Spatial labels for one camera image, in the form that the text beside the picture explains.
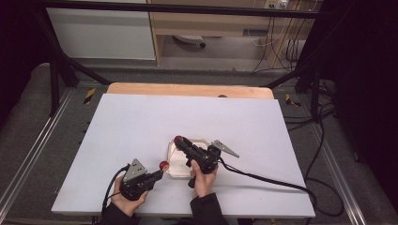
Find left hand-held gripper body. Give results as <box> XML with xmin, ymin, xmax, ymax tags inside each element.
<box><xmin>119</xmin><ymin>157</ymin><xmax>154</xmax><ymax>201</ymax></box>

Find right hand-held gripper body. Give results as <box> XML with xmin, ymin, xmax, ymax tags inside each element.
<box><xmin>186</xmin><ymin>139</ymin><xmax>240</xmax><ymax>174</ymax></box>

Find white square tray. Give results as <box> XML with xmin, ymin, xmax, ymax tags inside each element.
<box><xmin>165</xmin><ymin>138</ymin><xmax>211</xmax><ymax>179</ymax></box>

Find person's right hand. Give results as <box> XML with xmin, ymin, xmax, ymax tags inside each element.
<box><xmin>189</xmin><ymin>159</ymin><xmax>219</xmax><ymax>199</ymax></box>

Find person's left hand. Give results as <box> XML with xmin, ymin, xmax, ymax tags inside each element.
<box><xmin>110</xmin><ymin>176</ymin><xmax>149</xmax><ymax>218</ymax></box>

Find wooden table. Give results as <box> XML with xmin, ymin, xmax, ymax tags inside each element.
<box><xmin>106</xmin><ymin>82</ymin><xmax>276</xmax><ymax>100</ymax></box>

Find yellow black tape strip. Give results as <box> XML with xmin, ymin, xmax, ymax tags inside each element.
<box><xmin>83</xmin><ymin>87</ymin><xmax>97</xmax><ymax>105</ymax></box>
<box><xmin>284</xmin><ymin>93</ymin><xmax>301</xmax><ymax>108</ymax></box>

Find white power strip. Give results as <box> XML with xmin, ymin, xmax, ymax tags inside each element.
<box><xmin>173</xmin><ymin>34</ymin><xmax>207</xmax><ymax>50</ymax></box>

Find wooden shelf unit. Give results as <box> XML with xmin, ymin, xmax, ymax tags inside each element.
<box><xmin>146</xmin><ymin>0</ymin><xmax>314</xmax><ymax>68</ymax></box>

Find white cabinet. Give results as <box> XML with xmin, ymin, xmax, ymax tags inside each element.
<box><xmin>46</xmin><ymin>7</ymin><xmax>157</xmax><ymax>61</ymax></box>

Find dark curtain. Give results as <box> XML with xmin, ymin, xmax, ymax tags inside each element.
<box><xmin>322</xmin><ymin>0</ymin><xmax>398</xmax><ymax>201</ymax></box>
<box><xmin>0</xmin><ymin>0</ymin><xmax>48</xmax><ymax>126</ymax></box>

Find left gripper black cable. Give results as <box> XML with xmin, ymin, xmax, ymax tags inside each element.
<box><xmin>101</xmin><ymin>163</ymin><xmax>130</xmax><ymax>217</ymax></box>

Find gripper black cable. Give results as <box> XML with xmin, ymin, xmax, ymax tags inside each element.
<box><xmin>218</xmin><ymin>120</ymin><xmax>345</xmax><ymax>218</ymax></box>
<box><xmin>101</xmin><ymin>163</ymin><xmax>130</xmax><ymax>217</ymax></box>

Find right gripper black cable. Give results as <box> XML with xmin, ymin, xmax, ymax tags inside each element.
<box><xmin>218</xmin><ymin>120</ymin><xmax>345</xmax><ymax>218</ymax></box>

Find aluminium floor rail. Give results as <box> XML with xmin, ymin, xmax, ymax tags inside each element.
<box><xmin>308</xmin><ymin>121</ymin><xmax>368</xmax><ymax>225</ymax></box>
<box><xmin>0</xmin><ymin>88</ymin><xmax>74</xmax><ymax>217</ymax></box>

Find black floor cables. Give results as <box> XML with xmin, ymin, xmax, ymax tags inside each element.
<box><xmin>283</xmin><ymin>79</ymin><xmax>338</xmax><ymax>132</ymax></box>

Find black metal frame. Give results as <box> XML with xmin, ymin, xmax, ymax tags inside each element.
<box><xmin>31</xmin><ymin>0</ymin><xmax>327</xmax><ymax>124</ymax></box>

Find hanging black cable bundle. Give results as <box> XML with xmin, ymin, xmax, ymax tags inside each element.
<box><xmin>284</xmin><ymin>18</ymin><xmax>310</xmax><ymax>71</ymax></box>

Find white wall socket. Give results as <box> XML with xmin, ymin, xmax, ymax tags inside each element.
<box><xmin>264</xmin><ymin>0</ymin><xmax>289</xmax><ymax>9</ymax></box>

